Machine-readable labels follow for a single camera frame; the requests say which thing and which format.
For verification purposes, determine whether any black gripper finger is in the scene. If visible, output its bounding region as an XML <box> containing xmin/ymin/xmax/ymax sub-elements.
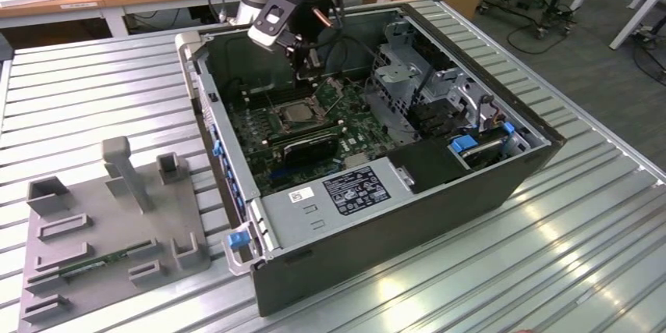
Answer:
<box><xmin>306</xmin><ymin>46</ymin><xmax>323</xmax><ymax>79</ymax></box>
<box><xmin>290</xmin><ymin>42</ymin><xmax>308</xmax><ymax>80</ymax></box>

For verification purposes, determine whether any silver CPU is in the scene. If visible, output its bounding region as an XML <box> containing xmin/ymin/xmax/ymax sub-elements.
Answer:
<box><xmin>280</xmin><ymin>105</ymin><xmax>319</xmax><ymax>123</ymax></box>

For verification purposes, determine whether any black RAM slot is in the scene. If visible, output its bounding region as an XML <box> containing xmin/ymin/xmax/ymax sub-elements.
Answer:
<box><xmin>252</xmin><ymin>90</ymin><xmax>316</xmax><ymax>106</ymax></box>
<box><xmin>264</xmin><ymin>124</ymin><xmax>338</xmax><ymax>143</ymax></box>
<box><xmin>248</xmin><ymin>83</ymin><xmax>312</xmax><ymax>98</ymax></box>

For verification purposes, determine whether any CPU socket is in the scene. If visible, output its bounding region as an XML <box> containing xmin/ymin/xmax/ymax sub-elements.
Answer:
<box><xmin>272</xmin><ymin>98</ymin><xmax>338</xmax><ymax>135</ymax></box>

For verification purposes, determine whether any blue expansion slot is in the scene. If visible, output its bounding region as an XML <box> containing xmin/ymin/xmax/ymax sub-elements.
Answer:
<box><xmin>267</xmin><ymin>167</ymin><xmax>295</xmax><ymax>188</ymax></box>

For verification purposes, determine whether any silver drive cage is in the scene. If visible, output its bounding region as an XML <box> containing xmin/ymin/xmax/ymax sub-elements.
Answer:
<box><xmin>363</xmin><ymin>20</ymin><xmax>470</xmax><ymax>143</ymax></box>

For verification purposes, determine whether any green motherboard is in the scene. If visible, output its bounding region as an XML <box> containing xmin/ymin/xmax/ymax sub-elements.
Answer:
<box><xmin>225</xmin><ymin>75</ymin><xmax>402</xmax><ymax>197</ymax></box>

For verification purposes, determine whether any black graphics card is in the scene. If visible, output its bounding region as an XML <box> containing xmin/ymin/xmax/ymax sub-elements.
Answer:
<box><xmin>283</xmin><ymin>134</ymin><xmax>339</xmax><ymax>168</ymax></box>

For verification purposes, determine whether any hard disk in blue carrier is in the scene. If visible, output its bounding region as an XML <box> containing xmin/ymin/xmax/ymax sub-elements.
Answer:
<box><xmin>446</xmin><ymin>133</ymin><xmax>508</xmax><ymax>171</ymax></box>

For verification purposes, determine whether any silver power supply unit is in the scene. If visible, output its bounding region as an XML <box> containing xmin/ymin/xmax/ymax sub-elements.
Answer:
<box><xmin>258</xmin><ymin>155</ymin><xmax>418</xmax><ymax>250</ymax></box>

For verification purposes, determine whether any blue case latch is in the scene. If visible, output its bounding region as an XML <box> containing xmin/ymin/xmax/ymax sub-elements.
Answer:
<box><xmin>224</xmin><ymin>232</ymin><xmax>249</xmax><ymax>250</ymax></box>

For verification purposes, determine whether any black PC case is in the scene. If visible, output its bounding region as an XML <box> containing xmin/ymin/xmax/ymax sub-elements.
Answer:
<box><xmin>173</xmin><ymin>0</ymin><xmax>568</xmax><ymax>318</ymax></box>

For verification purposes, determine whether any grey parts rack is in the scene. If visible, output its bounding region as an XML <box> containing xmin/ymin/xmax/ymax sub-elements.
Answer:
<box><xmin>17</xmin><ymin>136</ymin><xmax>215</xmax><ymax>332</ymax></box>

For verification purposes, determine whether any green RAM stick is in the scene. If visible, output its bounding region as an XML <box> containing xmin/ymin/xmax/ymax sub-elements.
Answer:
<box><xmin>56</xmin><ymin>242</ymin><xmax>152</xmax><ymax>278</ymax></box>

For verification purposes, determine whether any black internal cable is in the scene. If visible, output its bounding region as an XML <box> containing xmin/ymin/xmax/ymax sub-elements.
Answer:
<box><xmin>322</xmin><ymin>35</ymin><xmax>362</xmax><ymax>77</ymax></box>

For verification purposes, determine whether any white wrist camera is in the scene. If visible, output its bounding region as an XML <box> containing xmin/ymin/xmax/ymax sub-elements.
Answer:
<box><xmin>247</xmin><ymin>0</ymin><xmax>300</xmax><ymax>52</ymax></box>

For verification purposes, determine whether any white table frame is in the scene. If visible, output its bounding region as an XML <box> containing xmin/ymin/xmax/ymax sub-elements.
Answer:
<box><xmin>607</xmin><ymin>0</ymin><xmax>666</xmax><ymax>51</ymax></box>

